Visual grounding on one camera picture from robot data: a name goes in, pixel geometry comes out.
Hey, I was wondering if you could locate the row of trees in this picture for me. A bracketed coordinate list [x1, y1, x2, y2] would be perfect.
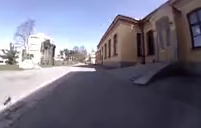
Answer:
[57, 45, 88, 65]

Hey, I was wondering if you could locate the bare tree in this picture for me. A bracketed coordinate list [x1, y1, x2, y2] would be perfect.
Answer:
[13, 18, 36, 61]

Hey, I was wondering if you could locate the yellow building with dark windows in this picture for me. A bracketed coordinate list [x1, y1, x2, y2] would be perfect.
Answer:
[95, 0, 201, 76]

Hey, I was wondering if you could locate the dark evergreen tree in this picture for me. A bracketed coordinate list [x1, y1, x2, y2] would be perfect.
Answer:
[2, 42, 20, 66]

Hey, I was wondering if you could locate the white multi-storey building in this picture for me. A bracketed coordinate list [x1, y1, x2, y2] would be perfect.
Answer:
[16, 32, 57, 68]

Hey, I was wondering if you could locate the grass strip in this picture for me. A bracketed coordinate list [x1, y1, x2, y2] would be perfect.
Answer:
[0, 63, 22, 72]

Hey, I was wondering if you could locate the pale boulder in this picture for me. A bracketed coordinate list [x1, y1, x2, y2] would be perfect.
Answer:
[18, 58, 42, 70]

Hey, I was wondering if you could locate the pale building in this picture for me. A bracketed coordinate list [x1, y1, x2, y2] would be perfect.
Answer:
[87, 49, 97, 65]

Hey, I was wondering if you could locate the pale stone slab edge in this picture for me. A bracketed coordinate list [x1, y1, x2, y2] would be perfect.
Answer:
[132, 63, 171, 86]

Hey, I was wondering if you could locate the grey asphalt road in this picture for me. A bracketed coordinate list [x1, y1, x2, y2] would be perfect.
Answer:
[0, 64, 201, 128]

